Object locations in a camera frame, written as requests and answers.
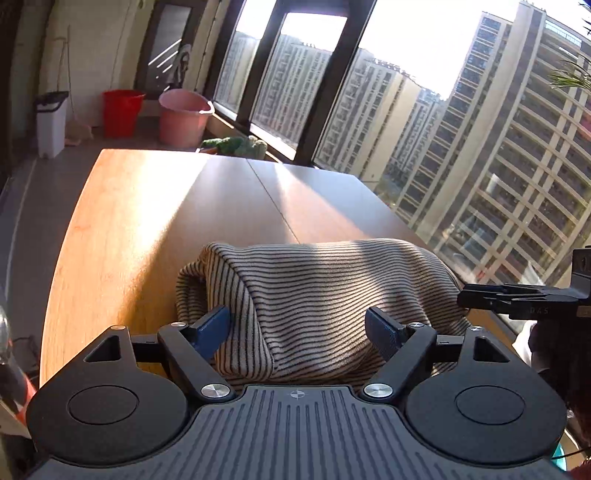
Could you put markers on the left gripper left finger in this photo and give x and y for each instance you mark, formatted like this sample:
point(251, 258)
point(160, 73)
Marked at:
point(189, 348)

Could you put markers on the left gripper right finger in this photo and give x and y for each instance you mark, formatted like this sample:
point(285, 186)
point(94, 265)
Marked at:
point(406, 351)

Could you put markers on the beige striped knit sweater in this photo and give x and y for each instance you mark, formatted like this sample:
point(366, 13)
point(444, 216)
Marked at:
point(298, 310)

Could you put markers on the right hand dark glove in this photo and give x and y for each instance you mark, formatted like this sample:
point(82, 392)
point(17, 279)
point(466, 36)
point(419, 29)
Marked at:
point(561, 354)

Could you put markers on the green plush toy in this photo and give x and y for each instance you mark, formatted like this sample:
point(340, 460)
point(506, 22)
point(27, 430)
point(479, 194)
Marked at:
point(241, 147)

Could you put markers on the pink plastic basin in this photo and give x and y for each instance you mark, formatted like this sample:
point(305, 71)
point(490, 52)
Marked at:
point(183, 118)

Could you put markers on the red plastic bucket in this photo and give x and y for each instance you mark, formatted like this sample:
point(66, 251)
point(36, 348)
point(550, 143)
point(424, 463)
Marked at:
point(121, 108)

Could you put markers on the white trash bin black lid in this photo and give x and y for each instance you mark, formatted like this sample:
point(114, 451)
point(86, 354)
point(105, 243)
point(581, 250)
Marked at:
point(51, 111)

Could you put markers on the grey hanging rag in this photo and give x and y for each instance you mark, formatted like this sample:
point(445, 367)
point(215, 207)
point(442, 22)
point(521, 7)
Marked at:
point(180, 67)

